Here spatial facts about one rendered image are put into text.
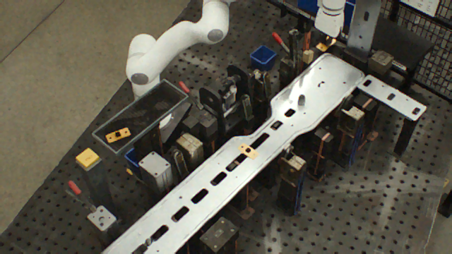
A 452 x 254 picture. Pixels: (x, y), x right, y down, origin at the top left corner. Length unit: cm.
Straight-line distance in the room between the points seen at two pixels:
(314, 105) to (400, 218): 60
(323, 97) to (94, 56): 213
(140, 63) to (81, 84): 173
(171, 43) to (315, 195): 90
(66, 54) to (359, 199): 249
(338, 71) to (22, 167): 202
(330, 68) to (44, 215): 139
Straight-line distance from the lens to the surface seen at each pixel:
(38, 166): 354
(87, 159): 202
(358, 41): 253
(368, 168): 256
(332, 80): 245
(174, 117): 256
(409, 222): 245
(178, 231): 199
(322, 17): 213
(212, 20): 203
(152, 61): 220
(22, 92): 398
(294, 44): 237
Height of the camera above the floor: 275
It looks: 51 degrees down
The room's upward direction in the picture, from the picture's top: 1 degrees counter-clockwise
